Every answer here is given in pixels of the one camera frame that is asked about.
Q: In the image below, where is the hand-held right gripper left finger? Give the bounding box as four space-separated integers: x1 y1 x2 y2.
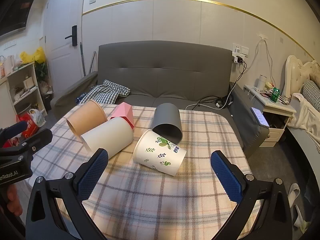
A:
25 148 109 240

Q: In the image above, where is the white shelf unit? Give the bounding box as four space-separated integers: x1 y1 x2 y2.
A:
5 62 47 120

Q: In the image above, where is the dark wall-mounted appliance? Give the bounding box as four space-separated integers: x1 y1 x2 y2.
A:
0 0 37 37

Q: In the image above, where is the black door lock handle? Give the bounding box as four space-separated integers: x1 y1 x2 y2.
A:
65 25 78 47

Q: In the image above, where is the white door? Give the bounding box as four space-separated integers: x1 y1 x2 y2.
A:
44 0 87 100

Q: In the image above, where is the white plastic bag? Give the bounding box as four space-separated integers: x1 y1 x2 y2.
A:
29 109 47 127

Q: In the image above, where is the green drink can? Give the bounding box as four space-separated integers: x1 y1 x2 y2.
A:
270 87 281 103

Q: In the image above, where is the red shopping bag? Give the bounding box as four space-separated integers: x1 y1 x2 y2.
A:
16 112 38 138

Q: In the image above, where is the black cable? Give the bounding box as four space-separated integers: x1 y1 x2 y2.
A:
195 61 248 108

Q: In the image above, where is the white tumbler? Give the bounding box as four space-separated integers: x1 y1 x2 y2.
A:
257 74 267 90

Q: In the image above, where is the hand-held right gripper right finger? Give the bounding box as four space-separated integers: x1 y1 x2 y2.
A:
210 150 293 240

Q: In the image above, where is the plaid table blanket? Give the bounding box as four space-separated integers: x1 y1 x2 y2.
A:
24 104 262 240

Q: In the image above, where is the thin white wall cable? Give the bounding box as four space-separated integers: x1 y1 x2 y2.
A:
250 38 275 90

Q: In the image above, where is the dark mop stick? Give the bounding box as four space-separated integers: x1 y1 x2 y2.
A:
79 42 86 77

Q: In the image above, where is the green checked cloth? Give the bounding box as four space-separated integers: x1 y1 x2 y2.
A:
79 79 131 105

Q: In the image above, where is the brown cup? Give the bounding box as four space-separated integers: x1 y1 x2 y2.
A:
66 100 108 143

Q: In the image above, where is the grey mop stick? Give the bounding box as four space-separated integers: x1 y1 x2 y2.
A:
89 51 96 73

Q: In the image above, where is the grey sofa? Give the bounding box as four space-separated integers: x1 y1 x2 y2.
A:
51 40 270 159

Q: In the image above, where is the white floral paper cup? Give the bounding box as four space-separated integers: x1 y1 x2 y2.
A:
133 129 187 176

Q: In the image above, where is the person's left hand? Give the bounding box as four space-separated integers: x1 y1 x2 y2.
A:
6 184 24 217

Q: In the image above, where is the plain cream cup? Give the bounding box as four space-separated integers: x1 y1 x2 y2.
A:
80 116 134 159

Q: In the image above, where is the cream bed headboard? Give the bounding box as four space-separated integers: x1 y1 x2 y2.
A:
282 55 320 100

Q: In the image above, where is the yellow plastic bag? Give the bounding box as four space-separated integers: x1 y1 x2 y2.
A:
20 47 47 64

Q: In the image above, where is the dark grey cup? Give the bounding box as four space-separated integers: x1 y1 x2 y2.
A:
152 103 183 144

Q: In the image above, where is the pink cup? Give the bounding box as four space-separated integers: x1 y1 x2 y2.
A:
110 102 135 130

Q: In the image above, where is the checked pillow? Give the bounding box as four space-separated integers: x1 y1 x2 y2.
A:
302 80 320 105

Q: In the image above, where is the white nightstand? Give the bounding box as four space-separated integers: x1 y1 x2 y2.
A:
244 84 297 148

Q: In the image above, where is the smartphone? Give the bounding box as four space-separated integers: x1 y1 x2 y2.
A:
251 107 270 127

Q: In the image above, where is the grey slipper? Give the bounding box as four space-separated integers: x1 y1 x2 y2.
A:
287 183 300 207
292 205 308 233

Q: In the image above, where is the white wall socket panel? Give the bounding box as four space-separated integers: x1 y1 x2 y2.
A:
232 43 250 57

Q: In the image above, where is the cream bed blanket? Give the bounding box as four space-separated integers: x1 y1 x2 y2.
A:
287 93 320 135

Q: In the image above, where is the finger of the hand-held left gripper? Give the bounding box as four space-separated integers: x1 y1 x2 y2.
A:
21 128 54 153
0 120 28 148

